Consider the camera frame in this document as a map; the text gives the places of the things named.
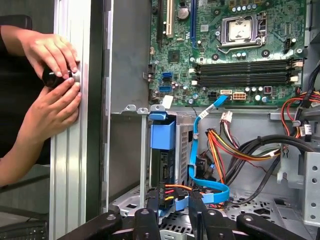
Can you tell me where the orange red disk power wire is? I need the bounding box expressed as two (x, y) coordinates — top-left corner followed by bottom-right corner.
(157, 128), (228, 212)

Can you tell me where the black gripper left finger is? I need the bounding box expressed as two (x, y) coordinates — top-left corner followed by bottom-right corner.
(57, 189), (162, 240)

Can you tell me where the green motherboard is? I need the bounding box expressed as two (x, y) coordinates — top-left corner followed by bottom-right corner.
(148, 0), (307, 107)

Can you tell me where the silver optical drive cage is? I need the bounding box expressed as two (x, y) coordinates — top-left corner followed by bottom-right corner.
(276, 147), (320, 227)

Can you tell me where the person's black shirt trunk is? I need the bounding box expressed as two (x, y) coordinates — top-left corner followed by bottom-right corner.
(0, 47), (52, 166)

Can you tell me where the person's right hand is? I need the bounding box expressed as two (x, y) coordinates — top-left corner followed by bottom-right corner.
(19, 77), (83, 149)

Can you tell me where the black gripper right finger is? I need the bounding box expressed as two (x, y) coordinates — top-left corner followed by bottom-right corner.
(188, 190), (311, 240)

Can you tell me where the small round black tool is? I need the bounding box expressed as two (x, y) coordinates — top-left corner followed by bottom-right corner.
(41, 65), (81, 89)

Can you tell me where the silver disk bay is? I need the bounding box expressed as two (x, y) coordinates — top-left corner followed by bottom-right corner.
(109, 104), (196, 218)

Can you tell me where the CPU socket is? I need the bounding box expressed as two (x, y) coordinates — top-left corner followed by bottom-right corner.
(216, 13), (268, 55)

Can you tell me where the silver CPU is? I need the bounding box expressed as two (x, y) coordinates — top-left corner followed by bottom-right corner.
(228, 19), (252, 41)

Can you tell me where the black expansion slot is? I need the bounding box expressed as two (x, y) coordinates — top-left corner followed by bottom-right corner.
(156, 0), (165, 50)

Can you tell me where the yellow black power wire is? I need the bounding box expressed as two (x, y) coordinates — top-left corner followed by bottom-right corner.
(219, 110), (282, 162)

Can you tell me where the grey power supply box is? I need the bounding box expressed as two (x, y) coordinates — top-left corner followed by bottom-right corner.
(305, 0), (320, 47)

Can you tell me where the blue SATA wire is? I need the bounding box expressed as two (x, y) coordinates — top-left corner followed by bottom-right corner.
(173, 94), (232, 213)

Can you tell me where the black open PC case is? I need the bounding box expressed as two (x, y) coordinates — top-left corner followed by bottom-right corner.
(86, 0), (320, 240)

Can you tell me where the blue expansion slot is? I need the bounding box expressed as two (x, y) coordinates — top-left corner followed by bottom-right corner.
(189, 0), (198, 50)

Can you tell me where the hard disk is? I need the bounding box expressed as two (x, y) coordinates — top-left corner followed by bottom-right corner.
(147, 111), (178, 201)

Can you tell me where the cream expansion slot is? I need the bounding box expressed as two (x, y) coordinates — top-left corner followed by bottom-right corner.
(165, 0), (175, 39)

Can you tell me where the black RAM slot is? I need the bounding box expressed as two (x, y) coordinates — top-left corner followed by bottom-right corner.
(196, 62), (293, 69)
(196, 67), (293, 75)
(197, 74), (292, 81)
(197, 80), (292, 87)

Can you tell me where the silver coin battery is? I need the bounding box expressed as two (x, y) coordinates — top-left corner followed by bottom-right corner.
(176, 6), (190, 21)

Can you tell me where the black wire bundle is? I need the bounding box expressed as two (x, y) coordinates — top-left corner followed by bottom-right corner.
(223, 133), (320, 205)

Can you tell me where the black keyboard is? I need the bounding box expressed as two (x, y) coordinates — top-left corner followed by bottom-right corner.
(0, 219), (49, 240)

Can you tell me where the person's left hand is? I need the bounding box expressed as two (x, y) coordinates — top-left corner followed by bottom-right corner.
(22, 32), (81, 80)

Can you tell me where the black chair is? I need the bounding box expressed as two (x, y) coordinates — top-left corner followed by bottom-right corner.
(0, 14), (34, 31)

